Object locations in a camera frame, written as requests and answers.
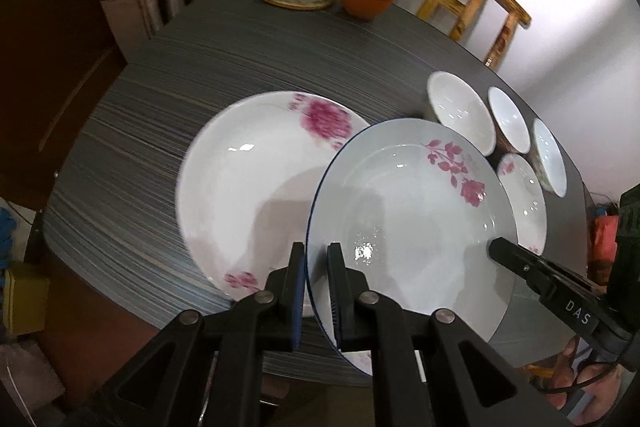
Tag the white plate pink rose blue rim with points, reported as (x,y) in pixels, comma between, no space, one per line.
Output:
(410,227)

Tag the blue foam piece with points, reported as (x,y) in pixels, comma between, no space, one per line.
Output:
(7,232)

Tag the large white bowl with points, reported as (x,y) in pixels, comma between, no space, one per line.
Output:
(457,107)

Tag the yellow box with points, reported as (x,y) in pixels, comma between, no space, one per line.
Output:
(25,302)

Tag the dark wooden cabinet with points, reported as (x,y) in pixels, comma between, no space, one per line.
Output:
(50,57)

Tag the white bowl pink flower inside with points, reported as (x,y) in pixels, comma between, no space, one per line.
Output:
(525,202)

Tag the white bowl red patterned outside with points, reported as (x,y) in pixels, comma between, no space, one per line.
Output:
(507,117)

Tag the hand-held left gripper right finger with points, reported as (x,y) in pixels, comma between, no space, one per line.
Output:
(334,289)

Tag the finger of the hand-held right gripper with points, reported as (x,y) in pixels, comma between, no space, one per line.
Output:
(515,262)

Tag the white bowl floral outside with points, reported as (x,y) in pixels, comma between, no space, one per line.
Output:
(547,152)

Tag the person's right hand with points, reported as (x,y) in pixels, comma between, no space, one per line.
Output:
(582,379)

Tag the white plate pink peony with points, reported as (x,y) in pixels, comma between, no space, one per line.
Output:
(240,187)

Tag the red plastic bag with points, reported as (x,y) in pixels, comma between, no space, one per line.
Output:
(602,237)

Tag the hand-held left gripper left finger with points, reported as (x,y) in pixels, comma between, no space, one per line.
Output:
(298,289)

